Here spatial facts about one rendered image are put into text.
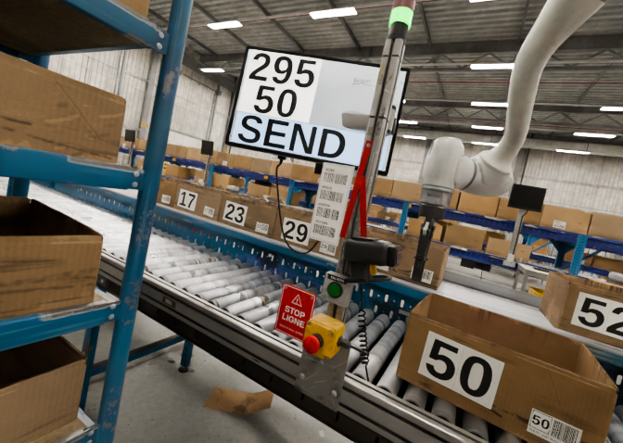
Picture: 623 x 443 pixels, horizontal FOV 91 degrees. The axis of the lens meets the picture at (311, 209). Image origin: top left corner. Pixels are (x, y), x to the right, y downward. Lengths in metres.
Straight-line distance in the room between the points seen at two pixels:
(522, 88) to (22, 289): 1.01
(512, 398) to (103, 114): 0.92
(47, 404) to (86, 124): 0.40
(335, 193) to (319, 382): 0.46
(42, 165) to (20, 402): 0.32
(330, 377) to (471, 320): 0.50
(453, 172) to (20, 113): 0.92
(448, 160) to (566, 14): 0.39
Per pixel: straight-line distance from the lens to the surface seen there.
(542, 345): 1.13
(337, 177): 0.76
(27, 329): 0.52
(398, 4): 0.87
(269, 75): 0.98
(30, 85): 0.50
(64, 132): 0.51
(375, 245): 0.66
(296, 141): 0.89
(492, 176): 1.05
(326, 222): 0.76
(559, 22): 0.89
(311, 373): 0.86
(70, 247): 0.52
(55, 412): 0.65
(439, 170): 0.97
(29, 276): 0.52
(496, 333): 1.13
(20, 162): 0.46
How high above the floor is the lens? 1.16
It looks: 3 degrees down
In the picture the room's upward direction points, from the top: 12 degrees clockwise
